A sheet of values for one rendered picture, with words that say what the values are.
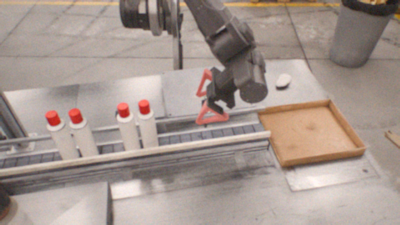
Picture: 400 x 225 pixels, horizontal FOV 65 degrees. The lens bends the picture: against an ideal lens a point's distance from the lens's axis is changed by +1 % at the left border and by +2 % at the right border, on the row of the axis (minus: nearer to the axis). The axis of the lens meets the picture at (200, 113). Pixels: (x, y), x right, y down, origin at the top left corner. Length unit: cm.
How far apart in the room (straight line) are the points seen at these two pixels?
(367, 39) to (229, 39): 246
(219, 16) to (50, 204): 73
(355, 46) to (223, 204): 231
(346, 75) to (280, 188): 213
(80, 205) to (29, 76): 228
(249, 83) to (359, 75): 256
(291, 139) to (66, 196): 78
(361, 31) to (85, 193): 252
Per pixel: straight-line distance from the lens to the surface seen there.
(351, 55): 312
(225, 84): 70
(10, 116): 120
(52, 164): 109
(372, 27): 298
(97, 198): 101
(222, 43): 64
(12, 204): 85
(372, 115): 276
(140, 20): 127
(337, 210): 108
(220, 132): 112
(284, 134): 121
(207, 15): 63
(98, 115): 131
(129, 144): 103
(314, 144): 122
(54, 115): 98
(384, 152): 252
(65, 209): 102
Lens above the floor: 171
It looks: 44 degrees down
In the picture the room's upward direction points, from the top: straight up
